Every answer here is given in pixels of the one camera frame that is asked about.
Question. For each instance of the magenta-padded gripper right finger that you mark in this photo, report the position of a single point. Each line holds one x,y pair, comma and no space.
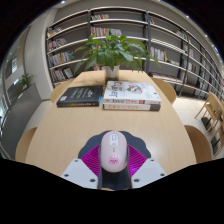
148,170

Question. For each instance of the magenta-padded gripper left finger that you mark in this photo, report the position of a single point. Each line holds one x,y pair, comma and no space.
78,170

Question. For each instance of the pink computer mouse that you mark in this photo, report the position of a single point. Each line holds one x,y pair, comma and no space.
114,150

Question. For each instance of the dark cartoon-face mouse pad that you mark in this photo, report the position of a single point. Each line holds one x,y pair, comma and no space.
90,144

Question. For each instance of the round-backed wooden chair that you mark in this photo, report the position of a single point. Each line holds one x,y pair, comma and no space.
200,145
25,146
60,91
166,90

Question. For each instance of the thick book with dark spine end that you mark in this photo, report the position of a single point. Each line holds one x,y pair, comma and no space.
126,107

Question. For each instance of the black book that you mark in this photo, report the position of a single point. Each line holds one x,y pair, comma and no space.
80,96

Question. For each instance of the white illustrated-cover book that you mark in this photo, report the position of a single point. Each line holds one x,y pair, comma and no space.
131,90

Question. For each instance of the group of slatted wooden chairs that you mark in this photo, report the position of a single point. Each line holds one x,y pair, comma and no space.
211,111

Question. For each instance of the small background potted plant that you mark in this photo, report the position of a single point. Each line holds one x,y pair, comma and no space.
25,81

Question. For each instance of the green plant in white pot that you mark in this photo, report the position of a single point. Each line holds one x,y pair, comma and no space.
113,53

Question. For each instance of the grey shelf unit with books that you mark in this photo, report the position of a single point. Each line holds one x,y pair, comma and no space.
166,43

